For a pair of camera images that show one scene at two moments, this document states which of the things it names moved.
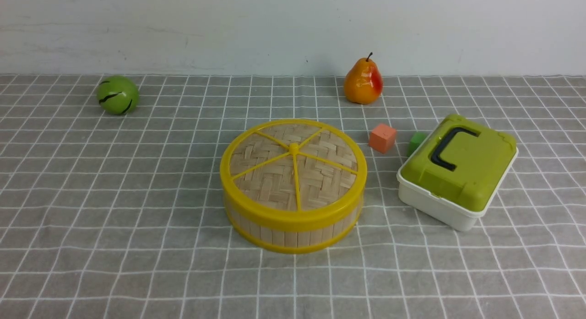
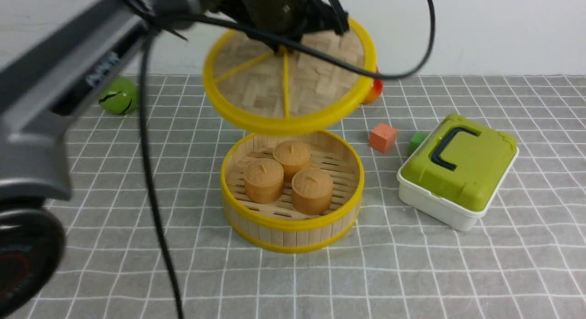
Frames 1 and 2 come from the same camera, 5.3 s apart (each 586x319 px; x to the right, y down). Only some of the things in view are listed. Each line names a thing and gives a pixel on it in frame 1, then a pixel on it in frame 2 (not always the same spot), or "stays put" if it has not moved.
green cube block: [417, 137] stays put
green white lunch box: [452, 176] stays put
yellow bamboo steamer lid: [294, 173] -> [296, 93]
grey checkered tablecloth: [108, 216] stays put
